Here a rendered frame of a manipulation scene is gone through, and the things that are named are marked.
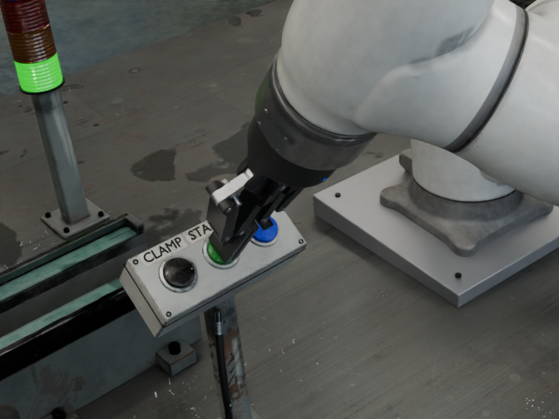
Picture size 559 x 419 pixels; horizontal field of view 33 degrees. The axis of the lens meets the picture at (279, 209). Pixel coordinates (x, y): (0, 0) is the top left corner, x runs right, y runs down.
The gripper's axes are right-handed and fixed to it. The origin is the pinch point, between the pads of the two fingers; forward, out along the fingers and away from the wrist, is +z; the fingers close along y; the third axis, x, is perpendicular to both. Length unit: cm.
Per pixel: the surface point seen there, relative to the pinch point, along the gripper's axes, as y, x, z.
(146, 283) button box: 8.0, -0.6, 4.3
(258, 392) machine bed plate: -5.7, 11.7, 28.8
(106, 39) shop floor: -137, -167, 269
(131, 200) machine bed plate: -18, -26, 58
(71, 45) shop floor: -123, -173, 273
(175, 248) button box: 3.8, -2.2, 4.2
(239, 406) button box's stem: 0.2, 12.4, 21.3
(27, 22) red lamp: -8, -46, 31
